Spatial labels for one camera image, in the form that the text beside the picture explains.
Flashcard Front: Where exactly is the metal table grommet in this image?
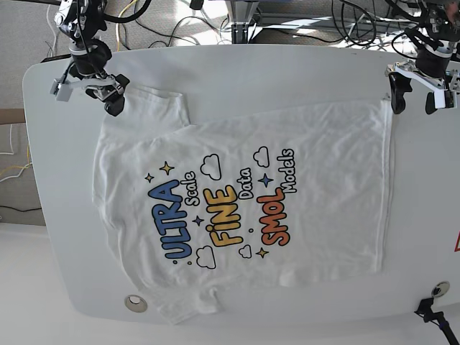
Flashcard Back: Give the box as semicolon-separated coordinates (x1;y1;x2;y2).
124;295;148;313
431;281;450;298

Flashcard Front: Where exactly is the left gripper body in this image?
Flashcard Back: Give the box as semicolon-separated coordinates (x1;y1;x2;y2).
385;61;459;94

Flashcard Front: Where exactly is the metal table grommet right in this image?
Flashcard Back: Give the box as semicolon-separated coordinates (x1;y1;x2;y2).
431;281;450;298

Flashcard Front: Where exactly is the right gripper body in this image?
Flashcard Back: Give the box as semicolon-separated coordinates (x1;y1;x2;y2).
68;75;124;102

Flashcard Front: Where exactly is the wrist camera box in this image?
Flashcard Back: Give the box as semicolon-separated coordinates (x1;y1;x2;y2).
433;90;458;109
50;79;73;102

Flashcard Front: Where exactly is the black clamp with cable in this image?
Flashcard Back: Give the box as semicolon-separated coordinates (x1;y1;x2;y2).
415;298;459;345

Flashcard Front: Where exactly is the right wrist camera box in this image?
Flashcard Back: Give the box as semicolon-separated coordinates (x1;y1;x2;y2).
50;79;73;102

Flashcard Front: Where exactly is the yellow cable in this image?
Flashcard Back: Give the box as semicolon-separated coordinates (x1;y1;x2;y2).
115;0;139;52

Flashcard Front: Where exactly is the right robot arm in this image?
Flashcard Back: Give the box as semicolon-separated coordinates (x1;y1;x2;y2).
50;1;130;116

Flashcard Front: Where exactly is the aluminium frame post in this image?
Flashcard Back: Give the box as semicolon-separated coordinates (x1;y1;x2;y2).
226;1;259;44

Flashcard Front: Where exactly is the metal table grommet left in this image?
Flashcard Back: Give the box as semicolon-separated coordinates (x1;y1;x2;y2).
124;295;148;313

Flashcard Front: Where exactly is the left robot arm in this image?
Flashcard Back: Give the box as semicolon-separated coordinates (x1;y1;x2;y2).
385;1;459;114

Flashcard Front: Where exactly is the white printed T-shirt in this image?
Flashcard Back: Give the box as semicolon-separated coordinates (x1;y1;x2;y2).
92;87;393;324

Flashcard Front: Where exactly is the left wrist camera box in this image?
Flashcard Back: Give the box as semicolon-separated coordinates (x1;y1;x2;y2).
433;90;458;109

